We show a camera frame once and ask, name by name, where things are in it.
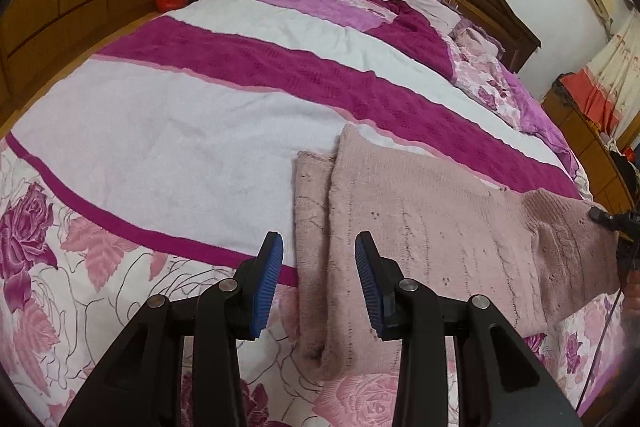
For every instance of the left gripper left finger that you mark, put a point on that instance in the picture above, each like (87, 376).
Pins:
(138, 380)

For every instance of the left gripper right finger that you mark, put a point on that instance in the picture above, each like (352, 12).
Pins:
(500, 381)

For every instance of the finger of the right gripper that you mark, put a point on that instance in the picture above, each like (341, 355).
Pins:
(627, 222)

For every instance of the pink knitted sweater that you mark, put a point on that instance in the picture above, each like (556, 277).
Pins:
(536, 255)

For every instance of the wooden dresser cabinet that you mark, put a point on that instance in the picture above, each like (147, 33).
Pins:
(607, 183)

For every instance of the floral curtain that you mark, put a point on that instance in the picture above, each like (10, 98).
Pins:
(606, 90)

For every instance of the floral and striped bed cover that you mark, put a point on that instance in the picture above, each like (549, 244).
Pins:
(160, 164)

